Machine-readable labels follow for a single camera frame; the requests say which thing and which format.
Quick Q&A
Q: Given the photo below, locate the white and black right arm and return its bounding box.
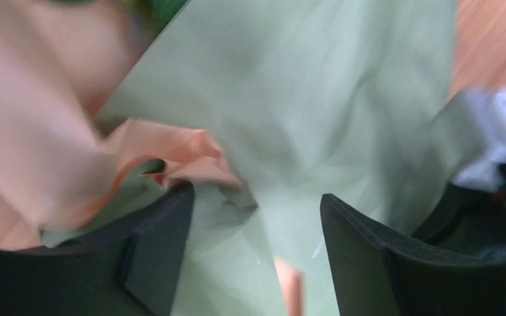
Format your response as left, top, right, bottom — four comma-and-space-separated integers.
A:
413, 87, 506, 260

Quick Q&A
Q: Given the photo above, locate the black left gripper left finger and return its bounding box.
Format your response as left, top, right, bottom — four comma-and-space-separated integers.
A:
0, 184, 195, 315

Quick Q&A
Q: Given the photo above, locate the green and peach wrapping paper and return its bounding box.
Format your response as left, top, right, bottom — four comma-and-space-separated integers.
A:
0, 1, 457, 315

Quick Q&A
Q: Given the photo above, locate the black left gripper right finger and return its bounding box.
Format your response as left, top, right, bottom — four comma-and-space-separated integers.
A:
320, 194, 506, 315

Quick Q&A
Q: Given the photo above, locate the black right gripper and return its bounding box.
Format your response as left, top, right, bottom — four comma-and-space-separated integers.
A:
412, 164, 506, 260

